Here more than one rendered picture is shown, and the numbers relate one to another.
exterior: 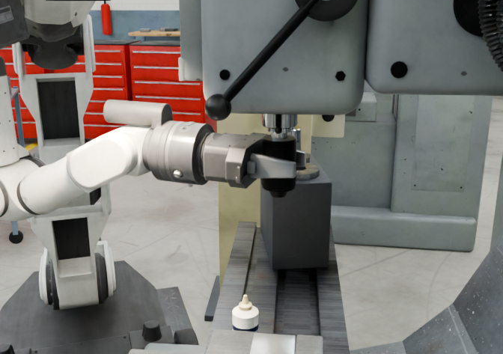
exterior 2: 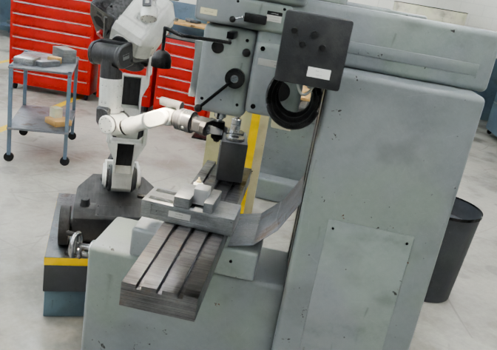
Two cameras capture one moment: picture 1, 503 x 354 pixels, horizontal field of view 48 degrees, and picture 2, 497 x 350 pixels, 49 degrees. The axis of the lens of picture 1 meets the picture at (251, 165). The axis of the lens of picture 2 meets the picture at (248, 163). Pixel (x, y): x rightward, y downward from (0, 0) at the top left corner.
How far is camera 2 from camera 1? 1.34 m
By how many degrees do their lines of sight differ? 2
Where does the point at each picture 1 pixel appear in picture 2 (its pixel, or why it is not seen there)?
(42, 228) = (112, 146)
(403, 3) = (256, 87)
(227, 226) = not seen: hidden behind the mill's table
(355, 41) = (242, 95)
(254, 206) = not seen: hidden behind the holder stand
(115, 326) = (137, 204)
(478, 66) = not seen: hidden behind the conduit
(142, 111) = (173, 103)
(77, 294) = (120, 183)
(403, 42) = (255, 98)
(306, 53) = (227, 96)
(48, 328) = (103, 199)
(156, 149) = (176, 117)
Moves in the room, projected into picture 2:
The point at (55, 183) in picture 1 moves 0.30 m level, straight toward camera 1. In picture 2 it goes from (135, 123) to (143, 147)
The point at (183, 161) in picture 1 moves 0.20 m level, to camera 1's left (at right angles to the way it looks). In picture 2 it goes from (185, 123) to (134, 114)
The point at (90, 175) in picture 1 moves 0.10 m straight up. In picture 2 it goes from (150, 123) to (153, 98)
